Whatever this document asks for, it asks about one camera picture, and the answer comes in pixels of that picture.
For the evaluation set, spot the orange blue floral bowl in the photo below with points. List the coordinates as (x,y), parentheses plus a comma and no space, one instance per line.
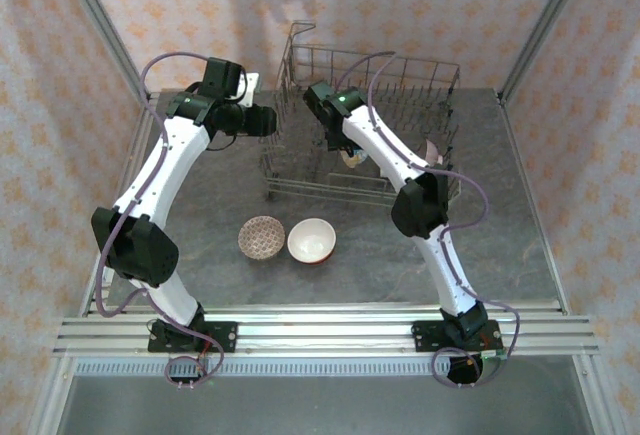
(356,159)

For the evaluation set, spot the purple striped bowl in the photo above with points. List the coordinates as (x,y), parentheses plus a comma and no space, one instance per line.
(433,151)

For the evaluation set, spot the white bowl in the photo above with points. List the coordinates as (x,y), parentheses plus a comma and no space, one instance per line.
(311,242)

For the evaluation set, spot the maroon diamond pattern bowl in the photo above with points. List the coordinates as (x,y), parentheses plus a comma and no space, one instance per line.
(261,237)

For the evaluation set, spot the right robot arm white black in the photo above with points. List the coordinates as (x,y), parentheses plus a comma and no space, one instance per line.
(385,150)

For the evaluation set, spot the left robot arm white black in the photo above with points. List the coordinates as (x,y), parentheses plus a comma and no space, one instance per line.
(160,170)

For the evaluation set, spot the small green circuit board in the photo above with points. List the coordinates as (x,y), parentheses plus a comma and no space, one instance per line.
(495,353)

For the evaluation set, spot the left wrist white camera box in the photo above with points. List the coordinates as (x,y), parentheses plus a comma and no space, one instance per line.
(251,86)

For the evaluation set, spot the aluminium table edge rail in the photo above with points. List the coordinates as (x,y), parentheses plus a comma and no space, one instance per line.
(525,170)
(133,151)

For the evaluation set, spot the aluminium corner post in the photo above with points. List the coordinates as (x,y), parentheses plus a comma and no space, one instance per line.
(111,35)
(542,30)

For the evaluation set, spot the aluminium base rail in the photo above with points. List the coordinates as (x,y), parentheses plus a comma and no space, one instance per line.
(325,330)

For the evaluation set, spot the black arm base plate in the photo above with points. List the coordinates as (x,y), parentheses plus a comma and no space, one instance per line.
(225,337)
(425,337)

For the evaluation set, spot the aluminium frame leg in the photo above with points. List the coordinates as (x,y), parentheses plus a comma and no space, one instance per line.
(595,395)
(50,395)

